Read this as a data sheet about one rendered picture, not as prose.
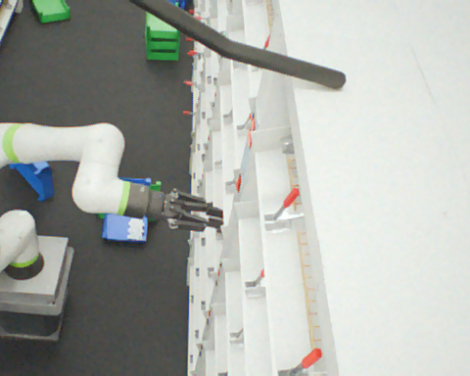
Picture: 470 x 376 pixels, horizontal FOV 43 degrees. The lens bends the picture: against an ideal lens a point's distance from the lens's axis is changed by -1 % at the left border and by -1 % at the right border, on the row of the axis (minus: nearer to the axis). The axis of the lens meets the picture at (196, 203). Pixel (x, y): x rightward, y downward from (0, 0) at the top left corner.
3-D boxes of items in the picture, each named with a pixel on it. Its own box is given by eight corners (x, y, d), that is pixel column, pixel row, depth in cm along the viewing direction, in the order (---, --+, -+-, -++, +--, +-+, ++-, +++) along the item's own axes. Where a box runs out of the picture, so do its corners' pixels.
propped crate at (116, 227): (145, 244, 279) (146, 240, 272) (103, 240, 278) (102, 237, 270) (150, 183, 287) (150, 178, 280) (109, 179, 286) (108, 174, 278)
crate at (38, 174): (23, 161, 307) (9, 167, 303) (18, 132, 292) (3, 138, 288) (54, 196, 293) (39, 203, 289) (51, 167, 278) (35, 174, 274)
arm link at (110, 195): (68, 210, 157) (69, 207, 146) (77, 164, 159) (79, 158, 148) (119, 220, 160) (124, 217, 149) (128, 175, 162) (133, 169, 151)
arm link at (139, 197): (128, 198, 149) (131, 172, 155) (118, 226, 157) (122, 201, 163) (152, 203, 150) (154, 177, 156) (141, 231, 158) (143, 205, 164)
